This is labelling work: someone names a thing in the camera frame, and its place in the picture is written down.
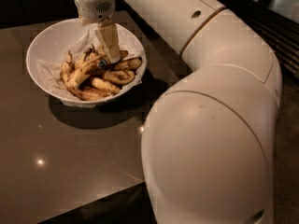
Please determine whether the spotted banana right middle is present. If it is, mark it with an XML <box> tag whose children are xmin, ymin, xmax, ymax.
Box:
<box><xmin>102</xmin><ymin>70</ymin><xmax>135</xmax><ymax>85</ymax></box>

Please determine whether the spotted banana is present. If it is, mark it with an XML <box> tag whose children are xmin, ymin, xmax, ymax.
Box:
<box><xmin>90</xmin><ymin>77</ymin><xmax>121</xmax><ymax>94</ymax></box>
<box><xmin>60</xmin><ymin>52</ymin><xmax>112</xmax><ymax>101</ymax></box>
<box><xmin>102</xmin><ymin>70</ymin><xmax>135</xmax><ymax>85</ymax></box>
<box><xmin>114</xmin><ymin>57</ymin><xmax>142</xmax><ymax>70</ymax></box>

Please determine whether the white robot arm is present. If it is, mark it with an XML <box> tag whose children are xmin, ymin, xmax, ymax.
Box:
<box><xmin>75</xmin><ymin>0</ymin><xmax>282</xmax><ymax>224</ymax></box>

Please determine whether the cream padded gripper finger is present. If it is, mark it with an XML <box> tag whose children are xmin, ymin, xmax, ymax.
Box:
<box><xmin>95</xmin><ymin>19</ymin><xmax>121</xmax><ymax>63</ymax></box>

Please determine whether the spotted banana left bottom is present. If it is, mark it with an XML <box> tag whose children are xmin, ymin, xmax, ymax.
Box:
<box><xmin>60</xmin><ymin>52</ymin><xmax>112</xmax><ymax>101</ymax></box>

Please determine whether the spotted banana right upper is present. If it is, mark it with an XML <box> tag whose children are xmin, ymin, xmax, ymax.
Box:
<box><xmin>114</xmin><ymin>57</ymin><xmax>142</xmax><ymax>70</ymax></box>

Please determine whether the spotted banana lower middle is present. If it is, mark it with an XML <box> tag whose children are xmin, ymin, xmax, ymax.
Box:
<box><xmin>90</xmin><ymin>77</ymin><xmax>121</xmax><ymax>94</ymax></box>

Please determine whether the white round bowl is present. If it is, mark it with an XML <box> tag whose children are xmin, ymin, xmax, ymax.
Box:
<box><xmin>26</xmin><ymin>19</ymin><xmax>147</xmax><ymax>107</ymax></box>

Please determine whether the white paper bowl liner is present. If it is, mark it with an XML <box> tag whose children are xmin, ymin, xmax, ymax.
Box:
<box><xmin>26</xmin><ymin>19</ymin><xmax>147</xmax><ymax>107</ymax></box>

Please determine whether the small banana behind centre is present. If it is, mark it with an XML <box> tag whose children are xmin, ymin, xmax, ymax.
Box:
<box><xmin>75</xmin><ymin>46</ymin><xmax>97</xmax><ymax>69</ymax></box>

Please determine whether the long banana with blue sticker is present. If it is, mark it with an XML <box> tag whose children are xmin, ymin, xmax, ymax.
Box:
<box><xmin>61</xmin><ymin>53</ymin><xmax>135</xmax><ymax>89</ymax></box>

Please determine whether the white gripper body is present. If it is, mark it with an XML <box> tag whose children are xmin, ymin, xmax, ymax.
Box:
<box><xmin>74</xmin><ymin>0</ymin><xmax>115</xmax><ymax>26</ymax></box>

